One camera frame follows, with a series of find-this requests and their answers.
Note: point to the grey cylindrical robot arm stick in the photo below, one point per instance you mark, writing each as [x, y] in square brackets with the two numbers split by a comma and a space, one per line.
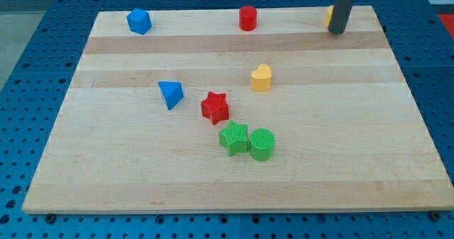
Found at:
[339, 16]

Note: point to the red star block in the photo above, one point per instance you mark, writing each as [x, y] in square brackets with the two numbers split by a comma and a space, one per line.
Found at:
[215, 107]

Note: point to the green star block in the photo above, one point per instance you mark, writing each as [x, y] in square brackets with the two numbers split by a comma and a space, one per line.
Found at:
[234, 138]

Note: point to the wooden board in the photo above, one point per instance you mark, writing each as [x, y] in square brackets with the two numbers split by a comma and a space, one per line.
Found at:
[348, 134]

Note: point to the green cylinder block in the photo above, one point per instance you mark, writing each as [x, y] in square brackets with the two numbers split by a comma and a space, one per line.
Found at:
[262, 142]

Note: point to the yellow heart block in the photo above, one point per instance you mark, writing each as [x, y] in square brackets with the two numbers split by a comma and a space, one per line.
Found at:
[261, 78]

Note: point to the blue triangle block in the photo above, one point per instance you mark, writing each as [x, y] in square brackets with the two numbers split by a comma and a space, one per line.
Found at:
[172, 93]

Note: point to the red cylinder block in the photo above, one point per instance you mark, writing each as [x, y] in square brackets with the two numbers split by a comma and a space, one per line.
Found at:
[247, 18]

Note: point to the blue pentagon block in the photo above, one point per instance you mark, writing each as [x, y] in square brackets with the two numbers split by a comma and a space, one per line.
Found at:
[139, 21]

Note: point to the yellow block behind stick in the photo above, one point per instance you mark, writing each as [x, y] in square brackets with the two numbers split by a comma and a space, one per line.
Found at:
[327, 19]

